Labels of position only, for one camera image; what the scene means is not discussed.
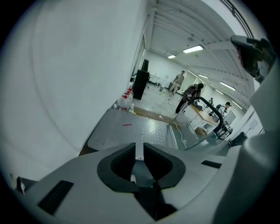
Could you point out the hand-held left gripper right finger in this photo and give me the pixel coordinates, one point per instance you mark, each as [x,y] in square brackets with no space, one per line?
[188,172]

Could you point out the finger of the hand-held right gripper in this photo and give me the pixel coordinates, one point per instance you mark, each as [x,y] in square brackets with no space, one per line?
[269,98]
[247,54]

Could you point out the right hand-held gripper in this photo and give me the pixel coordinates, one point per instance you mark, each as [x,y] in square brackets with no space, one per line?
[251,186]

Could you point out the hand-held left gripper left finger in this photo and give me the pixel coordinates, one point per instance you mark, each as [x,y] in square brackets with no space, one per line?
[87,186]

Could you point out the metal platform trolley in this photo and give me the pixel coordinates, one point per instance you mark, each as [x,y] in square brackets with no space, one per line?
[142,129]

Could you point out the ceiling light panel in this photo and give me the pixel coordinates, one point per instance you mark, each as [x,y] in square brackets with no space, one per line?
[203,76]
[192,49]
[227,86]
[172,56]

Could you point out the black equipment case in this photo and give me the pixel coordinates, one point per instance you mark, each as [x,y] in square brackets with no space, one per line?
[238,139]

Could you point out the wooden top desk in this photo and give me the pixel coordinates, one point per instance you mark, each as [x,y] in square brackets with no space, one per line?
[205,113]

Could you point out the red tape strip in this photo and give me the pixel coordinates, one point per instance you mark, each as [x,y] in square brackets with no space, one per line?
[127,125]

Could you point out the tiny capped bottle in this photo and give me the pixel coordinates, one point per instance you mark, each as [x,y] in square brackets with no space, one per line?
[114,106]

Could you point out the small white bottle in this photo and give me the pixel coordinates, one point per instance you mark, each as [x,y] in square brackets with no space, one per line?
[131,108]

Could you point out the black cabinet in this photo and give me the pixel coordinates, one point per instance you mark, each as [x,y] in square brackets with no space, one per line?
[140,83]

